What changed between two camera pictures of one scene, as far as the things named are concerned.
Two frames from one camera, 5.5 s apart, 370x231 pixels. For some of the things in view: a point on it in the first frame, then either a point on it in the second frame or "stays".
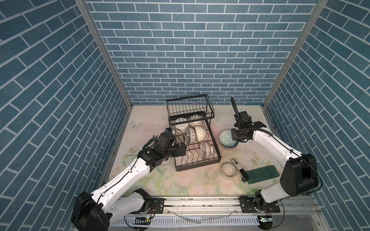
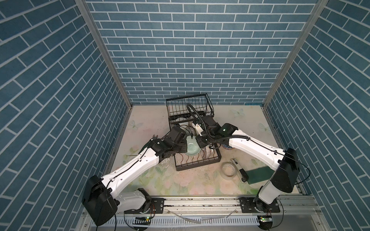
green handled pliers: (154, 139) stays
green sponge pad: (262, 173) stays
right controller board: (266, 222) stays
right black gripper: (234, 136) to (201, 143)
